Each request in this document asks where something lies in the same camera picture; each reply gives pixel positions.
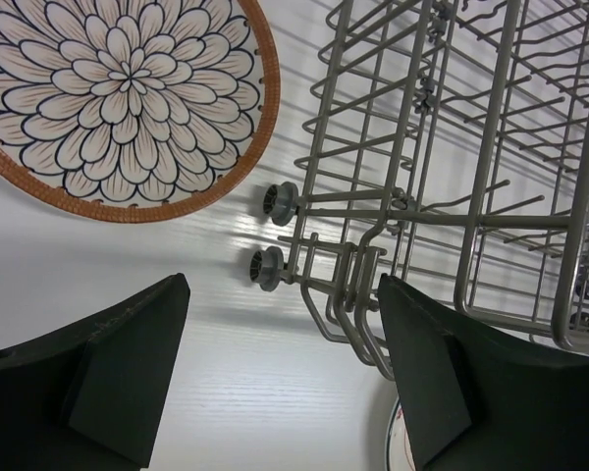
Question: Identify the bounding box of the floral plate with orange rim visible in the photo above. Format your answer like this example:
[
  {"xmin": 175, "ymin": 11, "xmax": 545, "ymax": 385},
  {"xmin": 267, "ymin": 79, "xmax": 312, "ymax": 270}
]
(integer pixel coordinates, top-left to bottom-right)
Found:
[{"xmin": 0, "ymin": 1, "xmax": 281, "ymax": 223}]

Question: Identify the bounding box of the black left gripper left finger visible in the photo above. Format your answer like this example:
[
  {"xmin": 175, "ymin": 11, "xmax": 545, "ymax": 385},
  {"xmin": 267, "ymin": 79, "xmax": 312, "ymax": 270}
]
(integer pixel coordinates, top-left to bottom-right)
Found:
[{"xmin": 0, "ymin": 274, "xmax": 190, "ymax": 470}]

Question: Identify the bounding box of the white plate with sunburst pattern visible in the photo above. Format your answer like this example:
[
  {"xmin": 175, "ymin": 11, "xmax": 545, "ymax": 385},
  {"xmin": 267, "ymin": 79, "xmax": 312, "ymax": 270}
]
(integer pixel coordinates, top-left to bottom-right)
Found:
[{"xmin": 385, "ymin": 399, "xmax": 416, "ymax": 471}]

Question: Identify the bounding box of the grey wire dish rack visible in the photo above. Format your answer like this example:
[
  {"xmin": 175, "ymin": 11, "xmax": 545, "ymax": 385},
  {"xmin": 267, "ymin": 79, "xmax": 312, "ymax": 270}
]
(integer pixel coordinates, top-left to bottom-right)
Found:
[{"xmin": 249, "ymin": 1, "xmax": 589, "ymax": 378}]

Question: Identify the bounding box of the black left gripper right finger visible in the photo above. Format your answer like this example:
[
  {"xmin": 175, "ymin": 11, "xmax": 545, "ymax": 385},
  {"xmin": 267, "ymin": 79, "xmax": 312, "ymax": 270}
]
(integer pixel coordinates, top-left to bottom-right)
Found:
[{"xmin": 378, "ymin": 275, "xmax": 589, "ymax": 470}]

